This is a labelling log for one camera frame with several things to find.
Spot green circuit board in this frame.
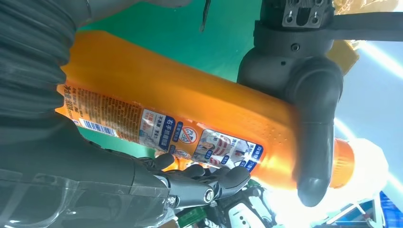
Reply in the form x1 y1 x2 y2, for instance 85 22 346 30
175 206 209 228

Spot yellow cardboard box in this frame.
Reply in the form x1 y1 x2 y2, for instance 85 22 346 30
326 0 401 77

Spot blue white box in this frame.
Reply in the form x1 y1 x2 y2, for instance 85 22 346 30
315 190 403 228

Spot ribbed grey right arm sleeve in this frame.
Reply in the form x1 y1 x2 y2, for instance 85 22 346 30
0 0 78 144

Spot clear plastic wrist cover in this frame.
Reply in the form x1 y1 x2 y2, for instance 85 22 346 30
0 168 178 228

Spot white black robot body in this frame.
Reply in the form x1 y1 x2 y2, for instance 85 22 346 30
201 184 286 228

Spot black cable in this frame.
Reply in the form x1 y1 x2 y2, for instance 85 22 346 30
199 0 212 33

